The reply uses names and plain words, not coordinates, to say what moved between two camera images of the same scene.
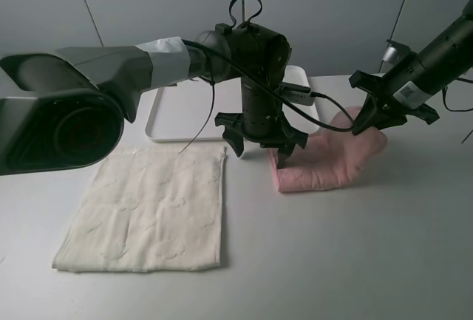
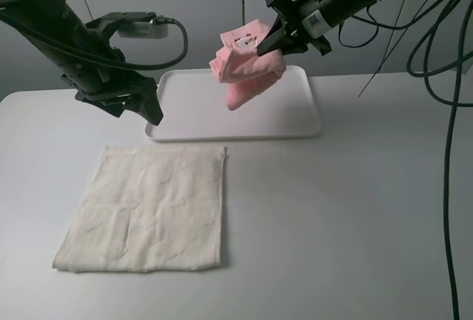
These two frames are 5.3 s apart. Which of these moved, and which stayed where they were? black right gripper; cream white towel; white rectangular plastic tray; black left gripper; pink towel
Moved: black right gripper; pink towel; black left gripper
Stayed: cream white towel; white rectangular plastic tray
